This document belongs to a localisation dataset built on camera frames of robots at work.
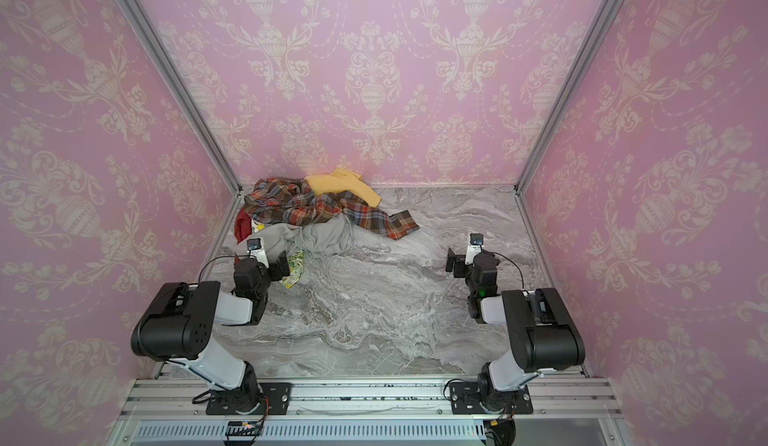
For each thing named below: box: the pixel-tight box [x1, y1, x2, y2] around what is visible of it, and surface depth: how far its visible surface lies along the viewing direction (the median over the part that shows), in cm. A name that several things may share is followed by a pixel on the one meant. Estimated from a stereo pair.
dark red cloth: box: [234, 207, 252, 244], surface depth 102 cm
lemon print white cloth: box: [279, 250, 305, 289], surface depth 99 cm
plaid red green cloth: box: [244, 178, 419, 240], surface depth 107 cm
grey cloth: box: [235, 213, 355, 262], surface depth 102 cm
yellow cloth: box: [305, 168, 383, 208], surface depth 119 cm
